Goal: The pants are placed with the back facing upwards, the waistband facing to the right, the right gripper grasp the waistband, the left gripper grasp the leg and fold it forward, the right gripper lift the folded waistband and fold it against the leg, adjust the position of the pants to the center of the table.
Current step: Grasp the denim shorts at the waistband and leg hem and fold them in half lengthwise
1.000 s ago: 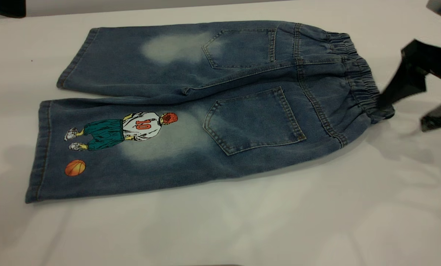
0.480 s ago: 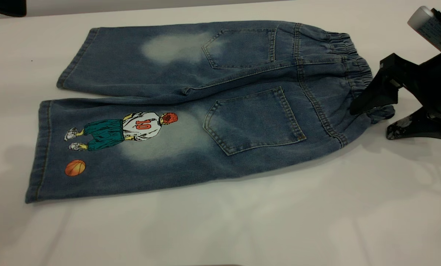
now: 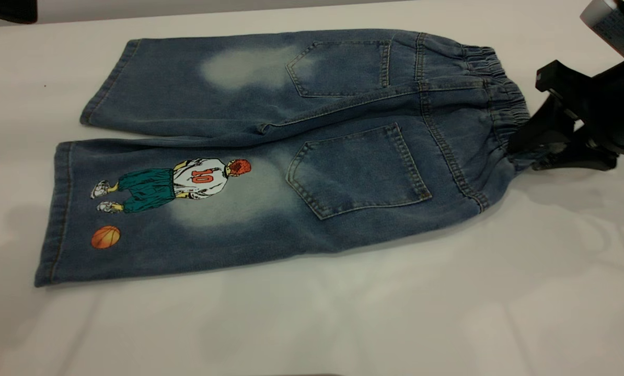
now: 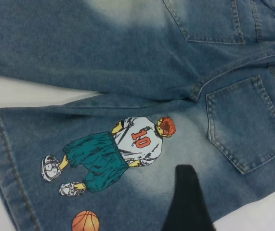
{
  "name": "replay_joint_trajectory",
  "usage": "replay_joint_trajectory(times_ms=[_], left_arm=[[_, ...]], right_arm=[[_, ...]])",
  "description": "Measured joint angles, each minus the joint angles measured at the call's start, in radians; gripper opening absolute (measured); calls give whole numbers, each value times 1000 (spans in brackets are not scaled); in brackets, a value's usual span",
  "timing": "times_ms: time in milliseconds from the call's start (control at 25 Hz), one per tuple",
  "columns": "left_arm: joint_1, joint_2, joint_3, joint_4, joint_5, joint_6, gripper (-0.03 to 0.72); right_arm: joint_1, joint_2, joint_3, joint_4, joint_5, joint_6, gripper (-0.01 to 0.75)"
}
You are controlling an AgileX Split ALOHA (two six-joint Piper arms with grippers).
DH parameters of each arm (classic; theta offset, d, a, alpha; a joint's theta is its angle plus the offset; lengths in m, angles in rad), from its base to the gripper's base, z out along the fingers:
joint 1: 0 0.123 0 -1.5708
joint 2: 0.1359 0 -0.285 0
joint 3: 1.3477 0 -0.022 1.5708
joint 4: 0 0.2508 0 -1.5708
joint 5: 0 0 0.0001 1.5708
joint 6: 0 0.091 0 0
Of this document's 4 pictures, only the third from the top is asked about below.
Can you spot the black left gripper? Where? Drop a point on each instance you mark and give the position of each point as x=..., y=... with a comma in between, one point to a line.
x=6, y=10

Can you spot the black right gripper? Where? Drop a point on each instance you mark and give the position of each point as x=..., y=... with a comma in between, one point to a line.
x=620, y=109

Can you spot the blue denim printed pants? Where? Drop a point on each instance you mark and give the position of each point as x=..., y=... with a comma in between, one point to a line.
x=343, y=172

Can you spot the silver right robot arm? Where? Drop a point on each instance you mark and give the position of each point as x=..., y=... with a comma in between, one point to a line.
x=612, y=23

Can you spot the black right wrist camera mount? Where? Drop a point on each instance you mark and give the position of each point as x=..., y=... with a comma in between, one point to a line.
x=560, y=81

